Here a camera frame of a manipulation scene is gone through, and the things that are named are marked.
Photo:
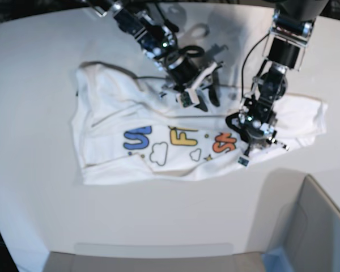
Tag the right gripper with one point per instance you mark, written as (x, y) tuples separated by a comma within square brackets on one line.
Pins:
[(182, 70)]

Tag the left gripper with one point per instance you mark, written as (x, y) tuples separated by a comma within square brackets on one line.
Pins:
[(259, 138)]

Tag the white t-shirt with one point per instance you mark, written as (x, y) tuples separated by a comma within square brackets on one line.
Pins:
[(125, 131)]

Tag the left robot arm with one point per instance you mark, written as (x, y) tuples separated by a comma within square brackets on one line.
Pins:
[(292, 25)]

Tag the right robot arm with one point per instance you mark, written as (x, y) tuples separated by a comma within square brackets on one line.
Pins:
[(158, 42)]

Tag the grey cardboard box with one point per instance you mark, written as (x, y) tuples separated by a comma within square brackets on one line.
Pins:
[(296, 226)]

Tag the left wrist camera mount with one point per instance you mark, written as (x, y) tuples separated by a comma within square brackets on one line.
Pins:
[(249, 156)]

